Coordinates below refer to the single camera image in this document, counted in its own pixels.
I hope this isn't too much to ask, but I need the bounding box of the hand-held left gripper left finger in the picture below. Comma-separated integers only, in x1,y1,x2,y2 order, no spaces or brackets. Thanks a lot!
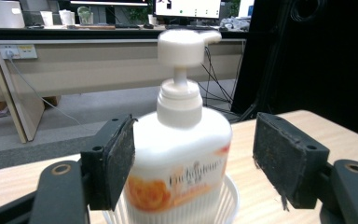
80,114,137,211

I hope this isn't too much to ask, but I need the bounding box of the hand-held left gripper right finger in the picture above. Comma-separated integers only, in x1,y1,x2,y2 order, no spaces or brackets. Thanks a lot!
252,112,330,212

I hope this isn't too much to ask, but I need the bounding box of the white pump bottle orange label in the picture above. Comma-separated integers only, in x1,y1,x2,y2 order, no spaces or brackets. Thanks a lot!
124,29,233,215

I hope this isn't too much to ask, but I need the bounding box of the white slotted plastic basket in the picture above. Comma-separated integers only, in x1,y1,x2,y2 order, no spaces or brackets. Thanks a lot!
102,174,241,224

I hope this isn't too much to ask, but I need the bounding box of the long beige desk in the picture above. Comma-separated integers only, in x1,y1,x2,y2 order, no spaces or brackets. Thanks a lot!
0,27,248,145

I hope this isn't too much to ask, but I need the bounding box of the black curtain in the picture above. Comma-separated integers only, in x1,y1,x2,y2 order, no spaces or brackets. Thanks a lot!
230,0,358,142

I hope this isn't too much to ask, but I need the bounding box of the black keyboard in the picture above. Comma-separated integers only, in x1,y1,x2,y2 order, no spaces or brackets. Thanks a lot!
114,23,142,30

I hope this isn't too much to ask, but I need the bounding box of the glass jar with plant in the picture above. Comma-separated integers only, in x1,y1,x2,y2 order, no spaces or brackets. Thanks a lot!
76,6,94,26

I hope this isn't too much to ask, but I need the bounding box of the white cup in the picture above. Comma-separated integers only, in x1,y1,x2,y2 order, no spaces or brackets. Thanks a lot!
39,10,54,27
58,8,76,26

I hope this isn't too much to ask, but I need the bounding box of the computer monitor white screen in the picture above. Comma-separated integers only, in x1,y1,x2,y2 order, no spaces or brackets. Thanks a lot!
153,0,223,20

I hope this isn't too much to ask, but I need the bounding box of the white box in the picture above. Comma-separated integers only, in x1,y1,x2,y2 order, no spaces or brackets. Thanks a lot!
0,0,26,29

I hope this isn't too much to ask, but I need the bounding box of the thick black cable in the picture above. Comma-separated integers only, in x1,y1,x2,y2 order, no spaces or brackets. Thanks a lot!
234,98,264,123

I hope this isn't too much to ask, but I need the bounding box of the white power cable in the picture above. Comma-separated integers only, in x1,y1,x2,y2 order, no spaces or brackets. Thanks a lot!
7,50,106,133

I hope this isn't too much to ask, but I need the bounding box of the thin black cable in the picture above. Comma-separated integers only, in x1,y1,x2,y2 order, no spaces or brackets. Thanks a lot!
199,46,235,105

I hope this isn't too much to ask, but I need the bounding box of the white wall power outlet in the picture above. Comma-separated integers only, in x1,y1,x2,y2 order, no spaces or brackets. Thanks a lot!
0,44,39,61

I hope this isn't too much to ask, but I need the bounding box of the coiled black cable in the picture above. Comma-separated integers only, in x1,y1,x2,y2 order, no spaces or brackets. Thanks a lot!
290,0,326,23

